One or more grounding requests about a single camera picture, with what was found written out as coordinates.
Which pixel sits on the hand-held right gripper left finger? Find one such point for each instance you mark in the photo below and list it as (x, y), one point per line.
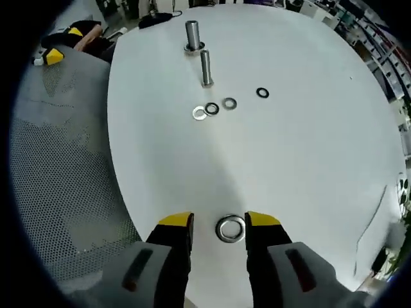
(173, 282)

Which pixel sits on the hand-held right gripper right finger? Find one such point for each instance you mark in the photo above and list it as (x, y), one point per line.
(273, 282)

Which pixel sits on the large threaded metal stud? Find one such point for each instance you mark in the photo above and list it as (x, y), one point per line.
(192, 33)

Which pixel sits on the small threaded metal stud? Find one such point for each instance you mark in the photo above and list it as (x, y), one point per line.
(205, 67)

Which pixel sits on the grey mesh office chair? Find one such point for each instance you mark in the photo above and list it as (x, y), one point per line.
(64, 160)

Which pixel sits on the white shelf with storage bins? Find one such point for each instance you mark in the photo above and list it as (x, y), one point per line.
(379, 41)

